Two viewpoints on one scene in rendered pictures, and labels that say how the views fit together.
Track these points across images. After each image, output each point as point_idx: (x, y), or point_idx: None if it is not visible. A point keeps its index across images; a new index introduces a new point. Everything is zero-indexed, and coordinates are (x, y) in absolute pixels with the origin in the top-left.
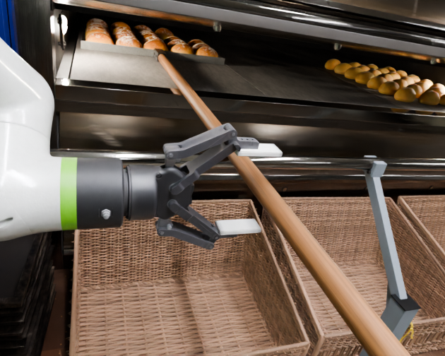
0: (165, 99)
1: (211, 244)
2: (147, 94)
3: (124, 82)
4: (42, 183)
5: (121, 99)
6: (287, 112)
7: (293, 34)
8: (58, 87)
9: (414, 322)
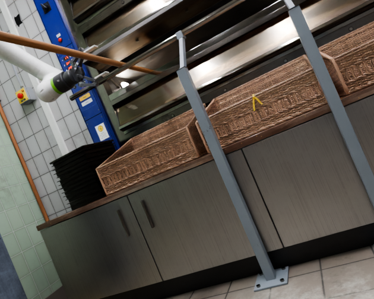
0: (142, 79)
1: (94, 83)
2: (135, 81)
3: None
4: (47, 80)
5: (128, 88)
6: (196, 51)
7: (154, 21)
8: (110, 96)
9: (257, 93)
